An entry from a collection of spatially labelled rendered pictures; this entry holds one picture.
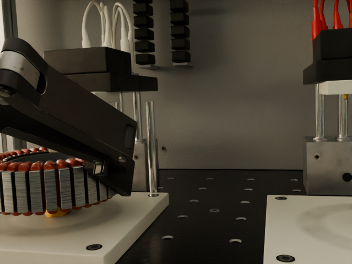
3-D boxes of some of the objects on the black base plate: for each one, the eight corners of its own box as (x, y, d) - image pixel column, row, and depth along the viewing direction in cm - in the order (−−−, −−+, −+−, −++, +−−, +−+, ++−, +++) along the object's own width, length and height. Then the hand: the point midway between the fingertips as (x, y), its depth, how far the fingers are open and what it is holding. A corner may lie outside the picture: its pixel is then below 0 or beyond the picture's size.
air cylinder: (389, 197, 37) (390, 139, 37) (306, 195, 39) (306, 140, 38) (376, 185, 42) (376, 133, 41) (303, 184, 44) (302, 134, 43)
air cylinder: (146, 192, 43) (144, 142, 42) (84, 190, 45) (81, 143, 44) (159, 182, 48) (157, 136, 47) (102, 180, 50) (100, 138, 49)
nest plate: (105, 275, 23) (103, 255, 23) (-97, 260, 27) (-99, 242, 27) (169, 204, 38) (168, 191, 38) (32, 200, 41) (31, 189, 41)
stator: (85, 222, 25) (81, 165, 25) (-59, 216, 28) (-64, 165, 28) (141, 183, 36) (139, 142, 36) (34, 181, 39) (31, 143, 38)
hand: (51, 171), depth 32 cm, fingers closed on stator, 11 cm apart
